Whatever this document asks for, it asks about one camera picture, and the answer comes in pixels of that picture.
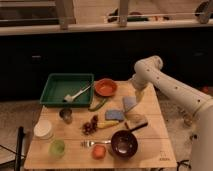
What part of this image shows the light blue towel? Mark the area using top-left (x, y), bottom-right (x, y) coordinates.
top-left (122, 96), bottom-right (137, 112)

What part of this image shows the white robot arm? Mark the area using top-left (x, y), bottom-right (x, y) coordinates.
top-left (131, 55), bottom-right (213, 171)

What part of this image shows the small metal cup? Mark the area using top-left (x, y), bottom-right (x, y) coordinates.
top-left (59, 108), bottom-right (72, 124)

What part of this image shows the green plastic cup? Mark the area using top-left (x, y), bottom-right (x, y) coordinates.
top-left (49, 139), bottom-right (65, 157)

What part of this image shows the blue sponge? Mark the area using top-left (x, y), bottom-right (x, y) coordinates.
top-left (105, 110), bottom-right (124, 121)

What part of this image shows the orange bowl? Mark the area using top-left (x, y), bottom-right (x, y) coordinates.
top-left (94, 78), bottom-right (117, 97)

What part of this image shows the yellow corn cob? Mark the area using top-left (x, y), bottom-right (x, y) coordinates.
top-left (97, 121), bottom-right (119, 129)

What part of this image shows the dark purple bowl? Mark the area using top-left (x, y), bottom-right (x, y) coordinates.
top-left (110, 130), bottom-right (138, 159)

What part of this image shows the bunch of dark grapes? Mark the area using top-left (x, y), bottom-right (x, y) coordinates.
top-left (82, 115), bottom-right (98, 135)

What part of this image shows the orange tomato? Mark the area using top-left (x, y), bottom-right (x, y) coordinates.
top-left (92, 145), bottom-right (106, 159)

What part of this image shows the silver fork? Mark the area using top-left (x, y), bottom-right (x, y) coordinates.
top-left (80, 140), bottom-right (111, 148)

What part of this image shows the green plastic tray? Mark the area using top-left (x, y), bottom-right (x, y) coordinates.
top-left (40, 73), bottom-right (94, 108)

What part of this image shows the black chair frame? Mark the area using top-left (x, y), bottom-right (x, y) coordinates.
top-left (2, 127), bottom-right (25, 171)

